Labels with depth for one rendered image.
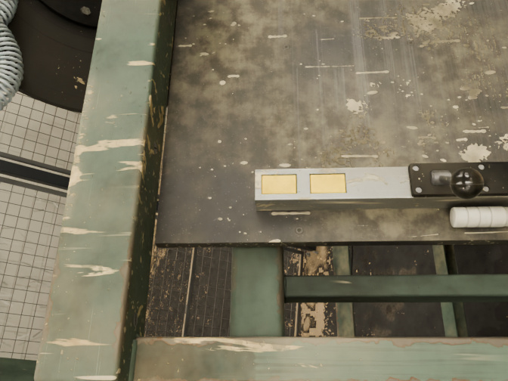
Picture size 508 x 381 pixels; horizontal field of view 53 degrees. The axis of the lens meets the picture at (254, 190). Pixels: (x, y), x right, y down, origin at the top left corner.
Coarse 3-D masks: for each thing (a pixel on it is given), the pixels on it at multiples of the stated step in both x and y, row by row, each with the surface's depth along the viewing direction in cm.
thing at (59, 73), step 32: (32, 0) 118; (64, 0) 122; (96, 0) 128; (32, 32) 115; (64, 32) 120; (96, 32) 125; (32, 64) 112; (64, 64) 117; (32, 96) 111; (64, 96) 114
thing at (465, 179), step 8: (464, 168) 60; (432, 176) 70; (440, 176) 70; (448, 176) 67; (456, 176) 60; (464, 176) 59; (472, 176) 59; (480, 176) 59; (440, 184) 71; (448, 184) 71; (456, 184) 60; (464, 184) 59; (472, 184) 59; (480, 184) 59; (456, 192) 60; (464, 192) 59; (472, 192) 59; (480, 192) 60
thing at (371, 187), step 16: (256, 176) 74; (304, 176) 74; (352, 176) 73; (368, 176) 73; (384, 176) 73; (400, 176) 73; (256, 192) 73; (304, 192) 73; (352, 192) 72; (368, 192) 72; (384, 192) 72; (400, 192) 72; (256, 208) 75; (272, 208) 75; (288, 208) 75; (304, 208) 75; (320, 208) 75; (336, 208) 75; (352, 208) 75; (368, 208) 75; (384, 208) 75; (400, 208) 75; (416, 208) 75
